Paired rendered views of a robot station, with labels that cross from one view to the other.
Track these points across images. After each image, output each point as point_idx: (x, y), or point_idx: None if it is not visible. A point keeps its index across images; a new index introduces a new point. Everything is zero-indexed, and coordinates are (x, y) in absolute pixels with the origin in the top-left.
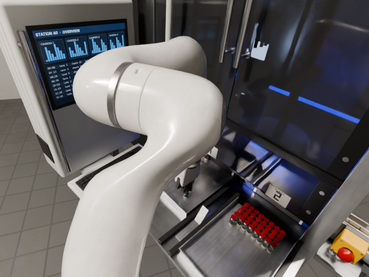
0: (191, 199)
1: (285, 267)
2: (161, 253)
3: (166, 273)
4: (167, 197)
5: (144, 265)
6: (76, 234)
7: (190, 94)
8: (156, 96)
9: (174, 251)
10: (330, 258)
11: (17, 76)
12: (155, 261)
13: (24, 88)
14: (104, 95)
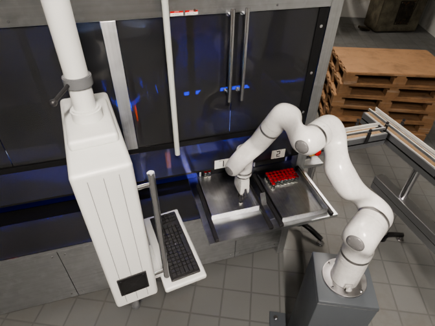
0: (245, 200)
1: (308, 180)
2: (205, 290)
3: (225, 292)
4: (239, 211)
5: (208, 310)
6: (351, 178)
7: (337, 121)
8: (333, 128)
9: (281, 221)
10: (307, 162)
11: (115, 228)
12: (210, 298)
13: (127, 232)
14: (324, 140)
